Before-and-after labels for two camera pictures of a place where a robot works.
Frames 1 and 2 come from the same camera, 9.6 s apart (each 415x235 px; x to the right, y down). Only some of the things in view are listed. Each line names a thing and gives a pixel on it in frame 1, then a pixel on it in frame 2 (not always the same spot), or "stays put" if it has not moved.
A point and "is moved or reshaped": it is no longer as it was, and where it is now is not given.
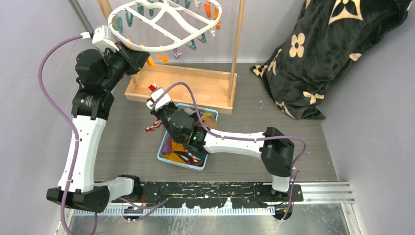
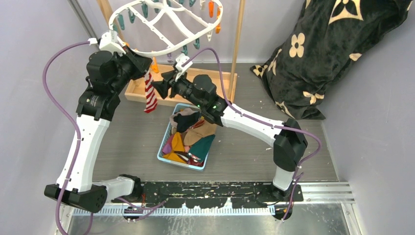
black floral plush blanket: (328, 36) stays put
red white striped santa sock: (158, 123) -> (151, 102)
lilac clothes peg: (176, 54) -> (169, 55)
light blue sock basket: (172, 152) stays put
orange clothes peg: (163, 58) -> (154, 67)
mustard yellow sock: (173, 156) stays put
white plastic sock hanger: (115, 14) is moved or reshaped
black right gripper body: (165, 115) -> (179, 87)
